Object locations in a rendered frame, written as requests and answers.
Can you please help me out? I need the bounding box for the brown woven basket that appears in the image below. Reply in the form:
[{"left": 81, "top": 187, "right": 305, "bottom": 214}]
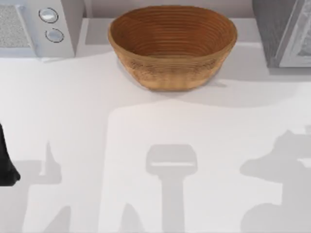
[{"left": 108, "top": 6, "right": 238, "bottom": 92}]

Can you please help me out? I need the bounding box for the round microwave knob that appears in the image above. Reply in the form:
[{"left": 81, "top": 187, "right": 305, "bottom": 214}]
[
  {"left": 45, "top": 27, "right": 65, "bottom": 43},
  {"left": 38, "top": 7, "right": 59, "bottom": 23}
]

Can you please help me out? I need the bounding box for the pale microwave oven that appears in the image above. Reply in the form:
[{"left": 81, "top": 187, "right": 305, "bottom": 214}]
[{"left": 0, "top": 0, "right": 87, "bottom": 58}]

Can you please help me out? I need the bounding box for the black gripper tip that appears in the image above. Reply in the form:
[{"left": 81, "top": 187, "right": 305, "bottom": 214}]
[{"left": 0, "top": 124, "right": 21, "bottom": 187}]

